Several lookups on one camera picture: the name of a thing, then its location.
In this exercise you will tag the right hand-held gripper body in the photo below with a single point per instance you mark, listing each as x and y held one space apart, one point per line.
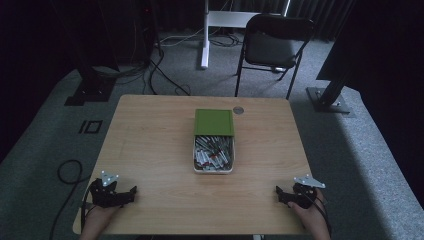
305 193

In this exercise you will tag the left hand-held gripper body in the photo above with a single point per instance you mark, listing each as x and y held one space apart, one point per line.
106 195

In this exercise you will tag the green box lid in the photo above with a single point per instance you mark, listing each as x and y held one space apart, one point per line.
214 122

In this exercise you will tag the person's right hand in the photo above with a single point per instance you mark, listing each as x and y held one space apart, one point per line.
311 218

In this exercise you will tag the person's left hand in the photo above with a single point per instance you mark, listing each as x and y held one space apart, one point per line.
96 220

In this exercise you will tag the wooden table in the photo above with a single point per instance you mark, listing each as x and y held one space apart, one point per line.
160 146

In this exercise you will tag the pile of white pens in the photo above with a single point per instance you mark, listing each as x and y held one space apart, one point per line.
213 153

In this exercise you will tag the black metal stand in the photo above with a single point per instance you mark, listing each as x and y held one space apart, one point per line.
328 98
91 90

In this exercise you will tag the black folding chair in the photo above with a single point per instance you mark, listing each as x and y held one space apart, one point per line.
270 50

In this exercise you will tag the white desk frame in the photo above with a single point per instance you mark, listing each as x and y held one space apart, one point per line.
206 40

